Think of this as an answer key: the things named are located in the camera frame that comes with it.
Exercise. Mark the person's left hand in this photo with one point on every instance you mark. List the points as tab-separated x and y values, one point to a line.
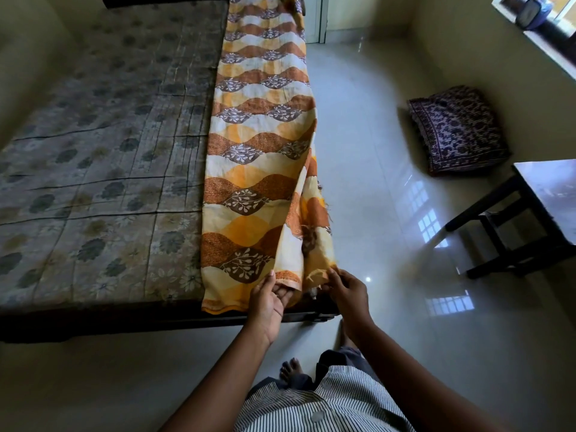
265	310

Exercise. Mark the person's right hand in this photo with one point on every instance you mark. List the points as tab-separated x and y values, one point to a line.
348	297

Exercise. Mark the person's right thumb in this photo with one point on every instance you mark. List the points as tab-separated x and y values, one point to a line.
335	278

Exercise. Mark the person's left thumb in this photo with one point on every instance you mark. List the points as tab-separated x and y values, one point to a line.
268	280

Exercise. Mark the orange wave-patterned bedsheet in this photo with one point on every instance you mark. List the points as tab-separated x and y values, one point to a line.
258	152

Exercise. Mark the person's right forearm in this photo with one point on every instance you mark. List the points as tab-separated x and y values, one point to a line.
414	382

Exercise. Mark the person's left forearm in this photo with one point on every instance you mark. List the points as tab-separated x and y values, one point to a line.
216	382

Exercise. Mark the person's dark trousers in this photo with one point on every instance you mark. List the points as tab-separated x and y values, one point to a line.
330	364

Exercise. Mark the person's foot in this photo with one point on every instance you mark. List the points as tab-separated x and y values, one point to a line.
290	368

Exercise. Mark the person's striped shirt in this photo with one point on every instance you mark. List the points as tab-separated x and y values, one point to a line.
315	402

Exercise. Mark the purple patterned cushion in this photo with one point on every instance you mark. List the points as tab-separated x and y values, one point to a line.
456	128

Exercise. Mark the grey floral mattress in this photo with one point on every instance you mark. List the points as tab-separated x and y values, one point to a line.
103	152

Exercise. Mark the dark wooden side table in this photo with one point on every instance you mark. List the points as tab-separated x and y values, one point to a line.
535	211

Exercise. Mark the dark rounded object on windowsill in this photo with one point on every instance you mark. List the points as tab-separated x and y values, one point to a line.
531	13

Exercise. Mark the dark wooden bed frame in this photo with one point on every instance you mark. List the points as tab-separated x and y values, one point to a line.
135	319

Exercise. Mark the white door frame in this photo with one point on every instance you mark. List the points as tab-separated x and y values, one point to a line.
315	17

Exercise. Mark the white window frame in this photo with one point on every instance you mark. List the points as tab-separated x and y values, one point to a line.
537	35

